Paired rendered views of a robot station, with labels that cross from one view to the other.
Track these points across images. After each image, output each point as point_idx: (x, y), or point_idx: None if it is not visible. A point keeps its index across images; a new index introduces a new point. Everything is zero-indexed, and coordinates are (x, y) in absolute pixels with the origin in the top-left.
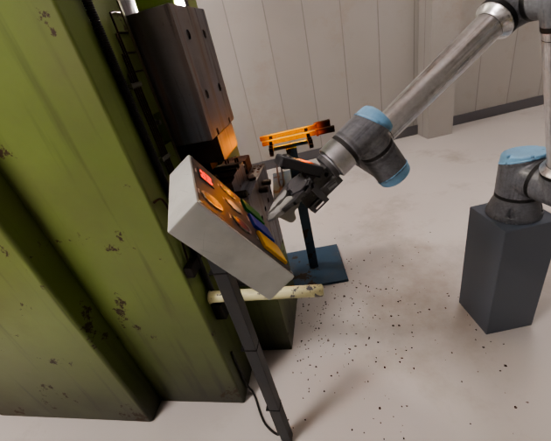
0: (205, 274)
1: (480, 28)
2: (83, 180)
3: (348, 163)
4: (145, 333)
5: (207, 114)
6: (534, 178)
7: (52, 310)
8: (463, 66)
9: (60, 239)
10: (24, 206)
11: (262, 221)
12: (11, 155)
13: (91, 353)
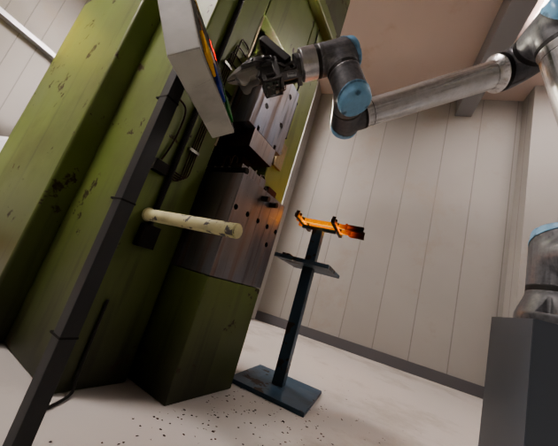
0: (163, 190)
1: (476, 65)
2: (158, 82)
3: (310, 52)
4: (77, 225)
5: (258, 109)
6: None
7: (58, 154)
8: (456, 80)
9: (115, 122)
10: (121, 99)
11: (227, 105)
12: (143, 69)
13: (33, 207)
